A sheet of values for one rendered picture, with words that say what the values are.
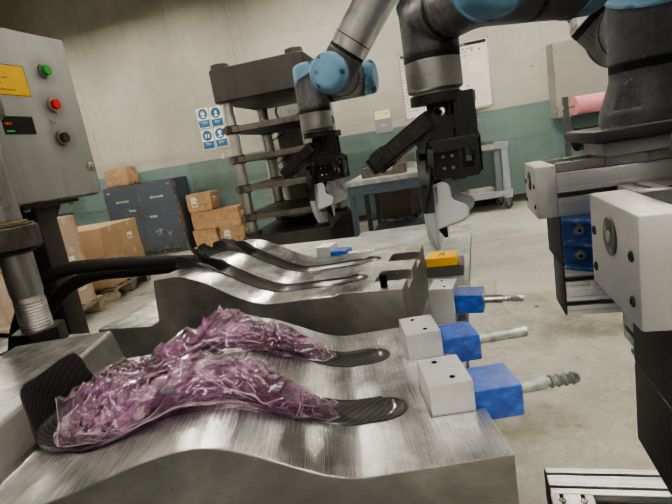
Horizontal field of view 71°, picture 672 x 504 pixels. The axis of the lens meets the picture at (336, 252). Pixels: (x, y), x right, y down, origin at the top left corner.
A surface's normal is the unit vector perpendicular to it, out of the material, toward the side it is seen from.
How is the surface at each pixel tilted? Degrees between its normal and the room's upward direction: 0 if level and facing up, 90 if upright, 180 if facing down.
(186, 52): 90
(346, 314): 90
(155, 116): 90
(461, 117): 90
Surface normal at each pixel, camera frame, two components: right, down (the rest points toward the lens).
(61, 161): 0.95, -0.10
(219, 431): 0.08, -0.98
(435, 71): -0.17, 0.23
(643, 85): -0.62, -0.04
